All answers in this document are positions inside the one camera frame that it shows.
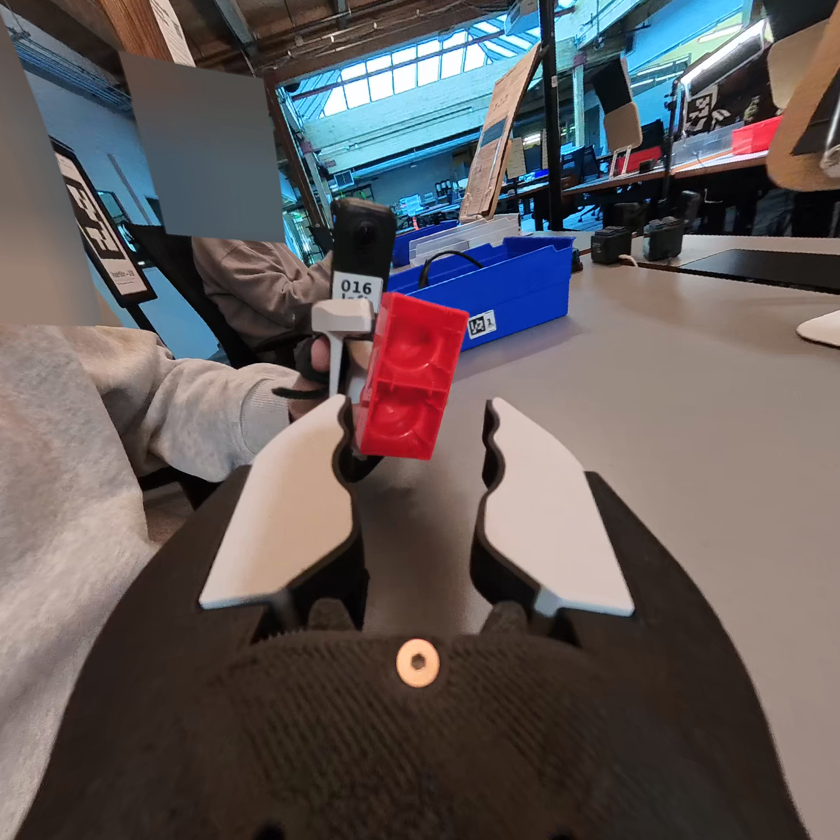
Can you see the person's left forearm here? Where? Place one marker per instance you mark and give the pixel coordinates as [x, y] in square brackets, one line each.
[197, 407]

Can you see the plain blue plastic bin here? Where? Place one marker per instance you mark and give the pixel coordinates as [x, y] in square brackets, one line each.
[403, 253]

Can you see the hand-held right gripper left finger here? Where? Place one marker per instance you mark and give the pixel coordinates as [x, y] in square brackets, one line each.
[282, 518]

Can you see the red toy building block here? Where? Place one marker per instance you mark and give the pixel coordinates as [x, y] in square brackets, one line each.
[407, 380]

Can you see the framed marker board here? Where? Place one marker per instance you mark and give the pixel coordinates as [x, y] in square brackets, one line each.
[98, 223]

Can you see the tall cardboard sheet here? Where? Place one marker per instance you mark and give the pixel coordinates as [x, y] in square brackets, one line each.
[502, 131]

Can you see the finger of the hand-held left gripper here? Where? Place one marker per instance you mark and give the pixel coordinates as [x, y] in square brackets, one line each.
[358, 400]

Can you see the black desk mat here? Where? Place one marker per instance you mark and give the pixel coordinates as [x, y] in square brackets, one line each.
[768, 269]

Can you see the red plastic bin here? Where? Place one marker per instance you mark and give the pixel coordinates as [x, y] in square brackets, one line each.
[754, 138]

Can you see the blue bin with marker label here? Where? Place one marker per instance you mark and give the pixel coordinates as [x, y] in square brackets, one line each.
[512, 289]

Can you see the black white marker sign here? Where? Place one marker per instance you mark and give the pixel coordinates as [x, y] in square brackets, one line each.
[705, 108]

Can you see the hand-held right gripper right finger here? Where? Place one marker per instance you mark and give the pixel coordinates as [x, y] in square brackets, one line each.
[551, 525]

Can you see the clear plastic bin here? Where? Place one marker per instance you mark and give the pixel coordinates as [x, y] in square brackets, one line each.
[479, 231]

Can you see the person's left hand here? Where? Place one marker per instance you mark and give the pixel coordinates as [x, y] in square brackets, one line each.
[319, 359]

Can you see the wooden pillar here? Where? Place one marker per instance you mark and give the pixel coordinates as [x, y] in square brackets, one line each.
[141, 29]

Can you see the black metal pole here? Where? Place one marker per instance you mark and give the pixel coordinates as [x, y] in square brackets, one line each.
[551, 131]

